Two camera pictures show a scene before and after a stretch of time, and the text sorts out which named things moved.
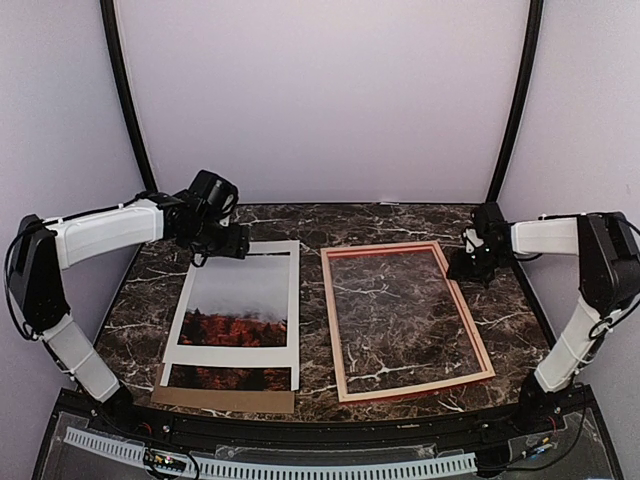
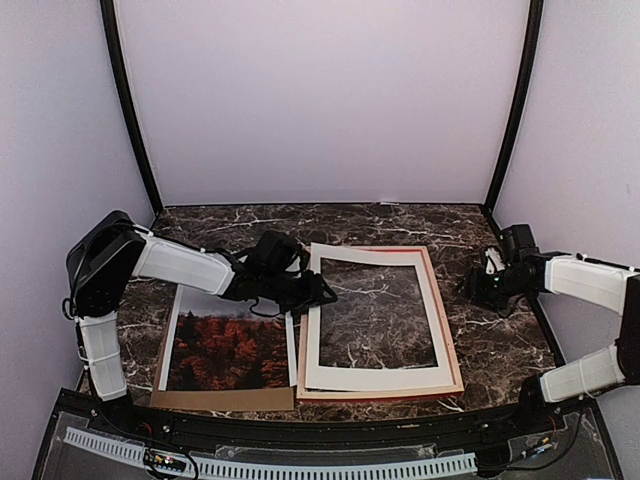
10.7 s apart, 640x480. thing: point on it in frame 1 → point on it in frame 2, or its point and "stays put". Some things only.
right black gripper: [459, 268] → [473, 279]
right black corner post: [534, 33] stays put
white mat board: [247, 355] → [389, 378]
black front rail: [127, 423] stays put
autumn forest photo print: [236, 301] stays put
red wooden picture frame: [461, 304] → [386, 334]
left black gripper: [235, 246] → [312, 295]
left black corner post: [114, 49] stays put
